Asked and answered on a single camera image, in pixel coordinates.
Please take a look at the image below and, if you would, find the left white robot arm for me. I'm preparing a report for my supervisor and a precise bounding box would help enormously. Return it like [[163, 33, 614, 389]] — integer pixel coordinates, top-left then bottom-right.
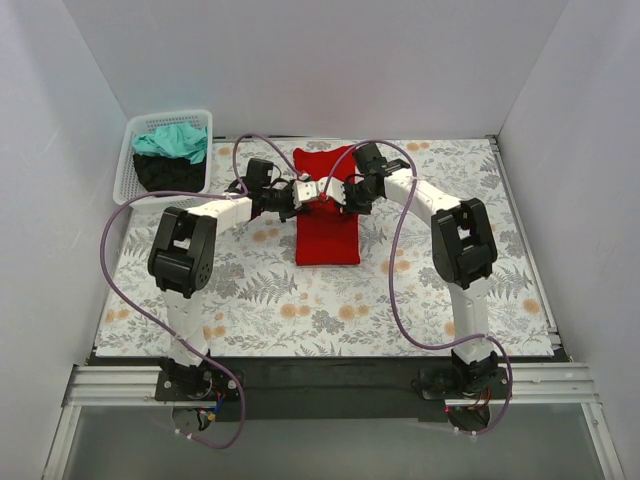
[[148, 158, 297, 401]]

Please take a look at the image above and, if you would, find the aluminium frame rail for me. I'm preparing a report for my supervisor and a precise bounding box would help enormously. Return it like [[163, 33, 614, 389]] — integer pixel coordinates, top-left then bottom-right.
[[65, 362, 600, 407]]

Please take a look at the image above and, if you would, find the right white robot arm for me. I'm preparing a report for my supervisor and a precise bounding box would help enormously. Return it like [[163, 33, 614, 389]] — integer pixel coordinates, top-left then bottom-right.
[[344, 141, 499, 399]]

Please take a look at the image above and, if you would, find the white plastic laundry basket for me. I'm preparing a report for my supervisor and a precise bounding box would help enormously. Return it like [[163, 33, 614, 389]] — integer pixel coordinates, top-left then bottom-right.
[[113, 110, 213, 213]]

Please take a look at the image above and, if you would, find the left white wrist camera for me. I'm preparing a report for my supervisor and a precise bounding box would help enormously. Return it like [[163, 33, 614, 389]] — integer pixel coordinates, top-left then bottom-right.
[[292, 180, 320, 209]]

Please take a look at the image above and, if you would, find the black t shirt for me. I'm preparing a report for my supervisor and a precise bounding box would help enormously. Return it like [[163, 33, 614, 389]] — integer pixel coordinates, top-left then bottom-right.
[[132, 153, 206, 193]]

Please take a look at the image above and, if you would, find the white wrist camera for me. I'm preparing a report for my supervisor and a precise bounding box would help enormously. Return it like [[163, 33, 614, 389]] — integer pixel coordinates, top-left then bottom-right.
[[316, 177, 347, 206], [292, 180, 320, 209]]

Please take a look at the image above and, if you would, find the floral table cloth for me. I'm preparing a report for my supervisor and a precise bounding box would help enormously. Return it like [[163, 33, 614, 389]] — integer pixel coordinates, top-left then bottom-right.
[[94, 138, 571, 358]]

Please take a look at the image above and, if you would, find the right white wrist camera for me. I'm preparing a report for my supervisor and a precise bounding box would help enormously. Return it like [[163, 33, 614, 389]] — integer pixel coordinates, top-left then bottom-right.
[[316, 177, 347, 206]]

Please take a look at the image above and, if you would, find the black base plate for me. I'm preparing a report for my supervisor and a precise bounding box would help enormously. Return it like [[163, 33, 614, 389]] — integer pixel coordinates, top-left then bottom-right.
[[154, 357, 508, 422]]

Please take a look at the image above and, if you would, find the red t shirt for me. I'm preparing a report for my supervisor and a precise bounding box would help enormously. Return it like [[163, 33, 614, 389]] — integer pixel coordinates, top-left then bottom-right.
[[293, 146, 360, 267]]

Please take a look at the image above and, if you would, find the teal t shirt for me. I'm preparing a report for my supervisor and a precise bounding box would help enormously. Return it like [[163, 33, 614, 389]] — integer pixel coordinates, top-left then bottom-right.
[[132, 122, 209, 165]]

